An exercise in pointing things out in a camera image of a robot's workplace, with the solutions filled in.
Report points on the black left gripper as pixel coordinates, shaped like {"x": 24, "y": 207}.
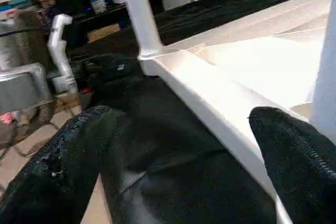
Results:
{"x": 110, "y": 69}

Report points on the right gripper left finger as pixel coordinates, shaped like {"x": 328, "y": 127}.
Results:
{"x": 52, "y": 171}

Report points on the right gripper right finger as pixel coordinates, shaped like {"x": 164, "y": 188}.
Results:
{"x": 299, "y": 161}

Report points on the white plastic table leg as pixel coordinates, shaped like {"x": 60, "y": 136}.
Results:
{"x": 139, "y": 11}
{"x": 325, "y": 64}

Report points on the white plastic table top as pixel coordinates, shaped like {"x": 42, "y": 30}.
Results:
{"x": 262, "y": 64}

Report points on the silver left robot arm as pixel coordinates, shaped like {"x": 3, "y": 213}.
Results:
{"x": 21, "y": 90}

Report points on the brown cardboard box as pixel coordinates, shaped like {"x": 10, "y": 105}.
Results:
{"x": 103, "y": 33}

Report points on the blue white tub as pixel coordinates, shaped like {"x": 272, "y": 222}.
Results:
{"x": 97, "y": 2}

